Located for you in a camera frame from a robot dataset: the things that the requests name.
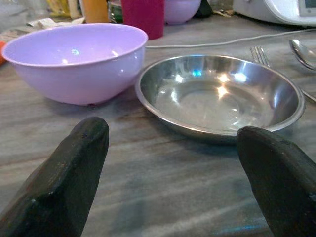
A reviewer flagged white kitchen appliance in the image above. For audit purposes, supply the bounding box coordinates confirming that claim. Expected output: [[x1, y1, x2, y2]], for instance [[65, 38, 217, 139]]
[[232, 0, 316, 27]]

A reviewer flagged magenta plastic cup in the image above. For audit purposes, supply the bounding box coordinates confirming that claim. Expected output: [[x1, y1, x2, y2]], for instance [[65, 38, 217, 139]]
[[120, 0, 165, 40]]

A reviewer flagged yellow packet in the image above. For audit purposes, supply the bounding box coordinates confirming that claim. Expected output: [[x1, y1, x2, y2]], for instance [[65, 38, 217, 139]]
[[46, 0, 72, 17]]

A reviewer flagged steel fork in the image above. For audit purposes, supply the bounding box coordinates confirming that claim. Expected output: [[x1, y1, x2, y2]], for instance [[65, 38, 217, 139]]
[[250, 45, 271, 68]]

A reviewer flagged crumpled paper scrap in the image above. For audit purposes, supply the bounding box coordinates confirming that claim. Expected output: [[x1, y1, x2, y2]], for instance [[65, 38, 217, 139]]
[[26, 16, 86, 28]]

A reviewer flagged steel spoon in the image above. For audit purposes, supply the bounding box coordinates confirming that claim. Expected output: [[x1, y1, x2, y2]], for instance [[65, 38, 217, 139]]
[[289, 39, 316, 103]]

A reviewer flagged dark green object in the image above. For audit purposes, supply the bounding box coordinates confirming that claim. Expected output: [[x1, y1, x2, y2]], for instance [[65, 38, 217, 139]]
[[195, 0, 213, 18]]

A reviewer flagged lilac plastic bowl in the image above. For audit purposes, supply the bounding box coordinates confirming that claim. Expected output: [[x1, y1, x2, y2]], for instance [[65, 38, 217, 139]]
[[163, 0, 202, 26], [1, 23, 149, 106]]

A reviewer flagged orange object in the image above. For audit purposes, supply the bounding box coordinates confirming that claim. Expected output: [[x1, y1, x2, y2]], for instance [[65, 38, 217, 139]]
[[0, 41, 7, 66]]

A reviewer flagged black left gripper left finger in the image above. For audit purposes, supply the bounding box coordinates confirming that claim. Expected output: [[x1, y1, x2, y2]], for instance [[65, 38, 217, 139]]
[[0, 116, 110, 237]]

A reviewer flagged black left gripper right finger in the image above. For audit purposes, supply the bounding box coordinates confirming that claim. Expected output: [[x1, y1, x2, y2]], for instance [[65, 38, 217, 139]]
[[236, 126, 316, 237]]

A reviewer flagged stainless steel plate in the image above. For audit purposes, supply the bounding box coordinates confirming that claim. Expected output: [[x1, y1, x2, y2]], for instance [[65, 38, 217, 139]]
[[135, 54, 306, 145]]

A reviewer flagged orange plastic cup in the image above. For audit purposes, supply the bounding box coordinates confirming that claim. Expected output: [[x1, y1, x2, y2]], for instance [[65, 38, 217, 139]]
[[81, 0, 110, 24]]

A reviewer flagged white cable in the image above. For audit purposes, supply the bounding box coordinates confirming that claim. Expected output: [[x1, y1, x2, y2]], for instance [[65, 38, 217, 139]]
[[145, 28, 316, 49]]

